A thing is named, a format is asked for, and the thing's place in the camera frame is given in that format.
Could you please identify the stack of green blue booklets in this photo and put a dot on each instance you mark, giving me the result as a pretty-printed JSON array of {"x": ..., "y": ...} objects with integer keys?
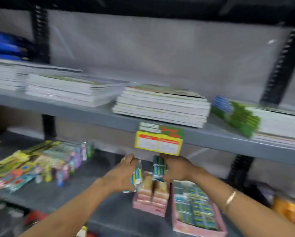
[{"x": 238, "y": 115}]

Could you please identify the black shelf beam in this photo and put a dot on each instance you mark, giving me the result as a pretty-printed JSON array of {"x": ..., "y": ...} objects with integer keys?
[{"x": 162, "y": 7}]

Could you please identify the blue green packet bundle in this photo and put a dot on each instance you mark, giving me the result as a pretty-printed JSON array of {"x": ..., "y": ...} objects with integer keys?
[{"x": 158, "y": 169}]

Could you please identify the blue white packet bundle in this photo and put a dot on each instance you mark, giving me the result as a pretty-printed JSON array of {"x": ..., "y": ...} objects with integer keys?
[{"x": 137, "y": 175}]

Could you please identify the red object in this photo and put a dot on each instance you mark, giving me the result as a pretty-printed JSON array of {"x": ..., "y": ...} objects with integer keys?
[{"x": 36, "y": 217}]

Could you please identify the pink cardboard display box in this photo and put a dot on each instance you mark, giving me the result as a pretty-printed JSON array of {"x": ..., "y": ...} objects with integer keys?
[{"x": 179, "y": 225}]

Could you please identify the person's left forearm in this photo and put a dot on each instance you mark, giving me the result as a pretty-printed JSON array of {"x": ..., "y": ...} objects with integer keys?
[{"x": 71, "y": 209}]

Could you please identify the rows of green blue packets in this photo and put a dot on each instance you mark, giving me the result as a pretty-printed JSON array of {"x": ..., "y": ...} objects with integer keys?
[{"x": 195, "y": 207}]

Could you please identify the pink box of erasers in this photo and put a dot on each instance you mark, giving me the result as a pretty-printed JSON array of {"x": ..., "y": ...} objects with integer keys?
[{"x": 150, "y": 197}]

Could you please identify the white striped notebook stack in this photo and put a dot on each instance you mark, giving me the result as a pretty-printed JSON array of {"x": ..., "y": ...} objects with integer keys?
[{"x": 280, "y": 128}]

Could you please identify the person's left fingers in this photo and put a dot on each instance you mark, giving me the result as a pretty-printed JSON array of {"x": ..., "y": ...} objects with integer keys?
[{"x": 130, "y": 160}]

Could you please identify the dark grey shelf board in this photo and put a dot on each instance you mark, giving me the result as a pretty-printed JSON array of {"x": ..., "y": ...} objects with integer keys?
[{"x": 71, "y": 187}]

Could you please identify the person's right fingers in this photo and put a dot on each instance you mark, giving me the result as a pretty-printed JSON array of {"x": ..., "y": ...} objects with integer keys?
[{"x": 167, "y": 167}]

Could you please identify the grey metal shelf board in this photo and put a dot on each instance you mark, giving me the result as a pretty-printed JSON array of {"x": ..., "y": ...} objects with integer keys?
[{"x": 93, "y": 114}]

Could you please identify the low wide notebook stack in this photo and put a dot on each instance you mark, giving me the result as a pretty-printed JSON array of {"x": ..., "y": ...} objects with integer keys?
[{"x": 6, "y": 74}]

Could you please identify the person's left hand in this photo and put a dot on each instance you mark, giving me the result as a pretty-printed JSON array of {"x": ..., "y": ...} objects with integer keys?
[{"x": 117, "y": 177}]

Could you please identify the orange packet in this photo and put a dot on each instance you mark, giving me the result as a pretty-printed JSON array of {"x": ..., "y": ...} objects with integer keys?
[{"x": 284, "y": 208}]

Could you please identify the yellow green price tag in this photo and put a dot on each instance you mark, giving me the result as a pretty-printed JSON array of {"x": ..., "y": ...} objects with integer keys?
[{"x": 159, "y": 140}]

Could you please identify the black slotted shelf upright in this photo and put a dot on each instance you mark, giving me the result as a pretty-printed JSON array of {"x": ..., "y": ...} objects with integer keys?
[
  {"x": 40, "y": 34},
  {"x": 278, "y": 69}
]

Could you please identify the row of colourful small toys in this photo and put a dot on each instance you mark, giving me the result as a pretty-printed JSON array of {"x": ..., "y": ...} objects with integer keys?
[{"x": 66, "y": 160}]

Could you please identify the person's right hand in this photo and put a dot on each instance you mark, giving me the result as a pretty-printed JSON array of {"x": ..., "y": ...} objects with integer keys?
[{"x": 180, "y": 169}]

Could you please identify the notebook stack with green cover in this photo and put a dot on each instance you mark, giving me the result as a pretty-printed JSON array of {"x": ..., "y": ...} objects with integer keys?
[{"x": 162, "y": 107}]

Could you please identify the pile of teal red packets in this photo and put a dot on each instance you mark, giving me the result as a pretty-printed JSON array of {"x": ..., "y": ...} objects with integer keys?
[{"x": 11, "y": 181}]

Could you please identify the pile of yellow packets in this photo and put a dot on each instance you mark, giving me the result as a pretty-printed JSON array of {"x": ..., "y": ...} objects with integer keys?
[{"x": 11, "y": 160}]

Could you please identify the pile of blue folders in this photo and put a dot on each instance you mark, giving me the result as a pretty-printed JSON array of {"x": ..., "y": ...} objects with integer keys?
[{"x": 5, "y": 45}]

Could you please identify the person's right forearm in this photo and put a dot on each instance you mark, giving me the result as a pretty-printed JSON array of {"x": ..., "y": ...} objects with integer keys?
[{"x": 246, "y": 209}]

